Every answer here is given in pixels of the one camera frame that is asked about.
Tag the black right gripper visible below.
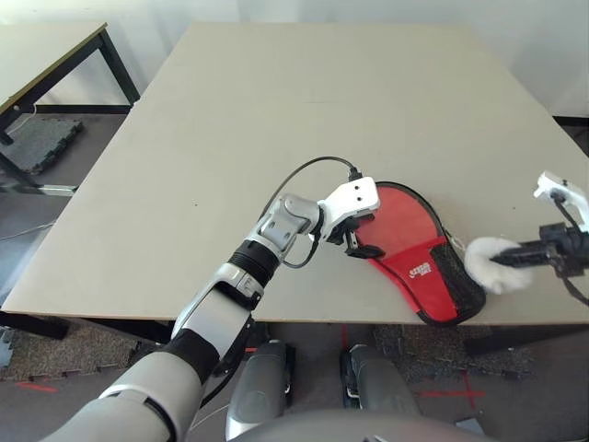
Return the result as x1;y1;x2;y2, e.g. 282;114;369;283
490;222;589;278

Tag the black table frame bar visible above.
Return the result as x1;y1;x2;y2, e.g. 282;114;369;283
0;311;171;344

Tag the grey robot right leg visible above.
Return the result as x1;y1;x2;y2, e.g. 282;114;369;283
340;343;420;413

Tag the grey robot left leg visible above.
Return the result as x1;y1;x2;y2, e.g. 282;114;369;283
225;340;295;436

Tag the black-framed side table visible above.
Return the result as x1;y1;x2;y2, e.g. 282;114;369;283
0;21;142;197

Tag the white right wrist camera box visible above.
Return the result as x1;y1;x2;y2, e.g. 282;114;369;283
533;170;589;231

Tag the dark foam floor tile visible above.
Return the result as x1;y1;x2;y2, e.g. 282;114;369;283
6;118;87;175

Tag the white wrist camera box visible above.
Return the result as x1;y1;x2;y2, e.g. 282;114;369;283
533;170;589;231
317;176;382;243

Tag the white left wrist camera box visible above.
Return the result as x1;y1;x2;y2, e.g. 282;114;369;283
317;176;382;243

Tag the red black paddle case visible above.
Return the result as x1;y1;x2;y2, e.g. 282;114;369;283
356;180;488;327

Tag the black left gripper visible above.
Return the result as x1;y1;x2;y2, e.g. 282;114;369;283
329;213;383;260

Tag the thin white floor cable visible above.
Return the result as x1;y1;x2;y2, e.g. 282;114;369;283
0;223;57;241

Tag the white plush keychain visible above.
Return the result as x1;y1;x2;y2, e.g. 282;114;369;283
463;236;535;295

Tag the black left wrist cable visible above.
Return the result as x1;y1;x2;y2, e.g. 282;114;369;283
260;156;364;269

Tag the grey robot torso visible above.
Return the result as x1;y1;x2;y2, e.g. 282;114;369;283
234;409;498;442

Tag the speckled grey floor mat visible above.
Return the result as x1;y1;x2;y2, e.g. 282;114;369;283
375;324;544;383
0;326;139;383

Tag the grey robot leg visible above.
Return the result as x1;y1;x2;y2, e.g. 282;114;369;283
340;343;420;413
225;340;295;436

